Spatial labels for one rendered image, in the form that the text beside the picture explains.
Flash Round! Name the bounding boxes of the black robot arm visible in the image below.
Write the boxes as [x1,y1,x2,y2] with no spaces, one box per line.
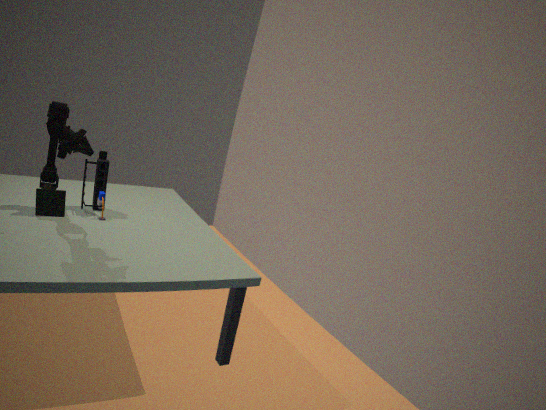
[40,101,71,190]

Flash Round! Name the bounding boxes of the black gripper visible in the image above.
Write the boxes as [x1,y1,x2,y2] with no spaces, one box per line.
[57,125,94,156]

